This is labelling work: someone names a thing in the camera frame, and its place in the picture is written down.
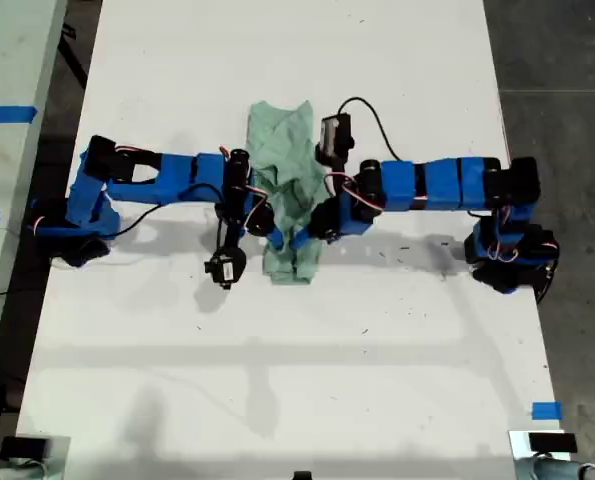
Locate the black box on white plate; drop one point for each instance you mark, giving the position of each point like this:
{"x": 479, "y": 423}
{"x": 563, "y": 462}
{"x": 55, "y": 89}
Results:
{"x": 552, "y": 442}

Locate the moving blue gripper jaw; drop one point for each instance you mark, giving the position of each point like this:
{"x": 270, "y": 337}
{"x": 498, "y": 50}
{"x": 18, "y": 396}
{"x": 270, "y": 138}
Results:
{"x": 306, "y": 242}
{"x": 274, "y": 240}

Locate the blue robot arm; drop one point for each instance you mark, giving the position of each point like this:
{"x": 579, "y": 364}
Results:
{"x": 177, "y": 175}
{"x": 437, "y": 182}

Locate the pale green T-shirt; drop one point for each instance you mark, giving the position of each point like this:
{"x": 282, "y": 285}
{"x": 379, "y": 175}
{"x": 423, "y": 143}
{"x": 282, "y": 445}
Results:
{"x": 282, "y": 150}

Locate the long blue tape strip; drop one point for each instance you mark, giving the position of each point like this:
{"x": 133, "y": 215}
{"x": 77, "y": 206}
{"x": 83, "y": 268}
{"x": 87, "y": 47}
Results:
{"x": 4, "y": 114}

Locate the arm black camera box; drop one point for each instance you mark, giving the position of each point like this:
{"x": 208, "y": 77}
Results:
{"x": 227, "y": 267}
{"x": 334, "y": 140}

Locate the small black block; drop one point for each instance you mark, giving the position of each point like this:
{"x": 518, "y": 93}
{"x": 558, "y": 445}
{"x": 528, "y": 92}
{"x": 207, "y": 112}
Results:
{"x": 302, "y": 475}

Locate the black stand leg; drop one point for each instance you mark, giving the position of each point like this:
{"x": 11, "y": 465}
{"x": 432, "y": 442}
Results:
{"x": 74, "y": 60}

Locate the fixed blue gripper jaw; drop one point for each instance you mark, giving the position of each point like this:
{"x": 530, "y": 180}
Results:
{"x": 279, "y": 238}
{"x": 300, "y": 237}

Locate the pale side table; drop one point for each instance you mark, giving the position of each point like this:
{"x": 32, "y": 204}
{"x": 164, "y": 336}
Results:
{"x": 7, "y": 50}

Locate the black box on grey bracket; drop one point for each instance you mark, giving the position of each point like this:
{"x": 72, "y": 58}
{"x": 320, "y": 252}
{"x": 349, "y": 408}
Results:
{"x": 24, "y": 446}

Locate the square blue tape piece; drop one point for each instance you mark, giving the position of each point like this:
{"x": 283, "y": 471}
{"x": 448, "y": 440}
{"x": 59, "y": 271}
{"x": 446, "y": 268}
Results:
{"x": 547, "y": 411}

